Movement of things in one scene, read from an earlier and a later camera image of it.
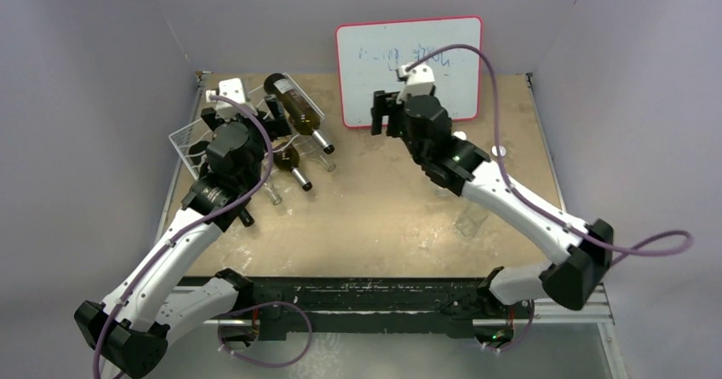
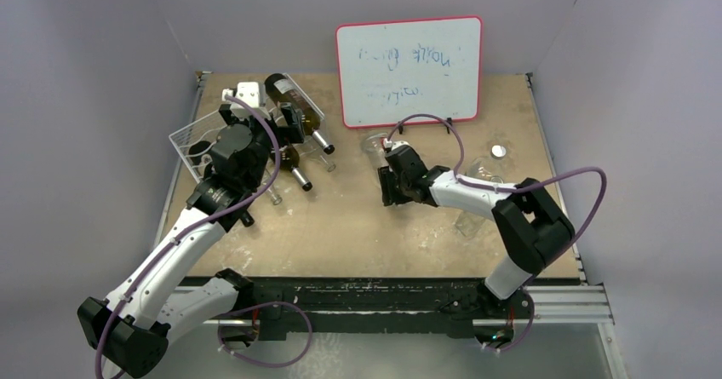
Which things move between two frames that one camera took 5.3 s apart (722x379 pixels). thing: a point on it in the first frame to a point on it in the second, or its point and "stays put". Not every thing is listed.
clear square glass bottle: x=273 y=192 stays put
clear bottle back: x=314 y=152 stays put
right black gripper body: x=392 y=113 to x=386 y=186
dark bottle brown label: x=286 y=155 stays put
